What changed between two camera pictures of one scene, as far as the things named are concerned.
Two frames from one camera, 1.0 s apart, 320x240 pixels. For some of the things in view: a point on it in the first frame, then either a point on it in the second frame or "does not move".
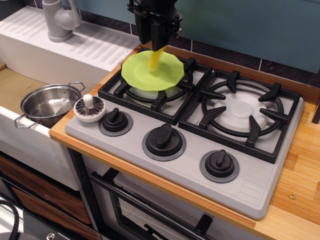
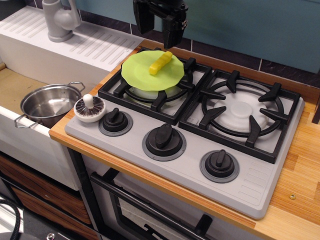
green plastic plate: [136, 73] does not move
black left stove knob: [115, 123] does not move
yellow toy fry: [155, 59] -> [160, 63]
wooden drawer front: [71, 209] does not move
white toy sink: [29, 59] does not move
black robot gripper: [156, 20] -> [173, 13]
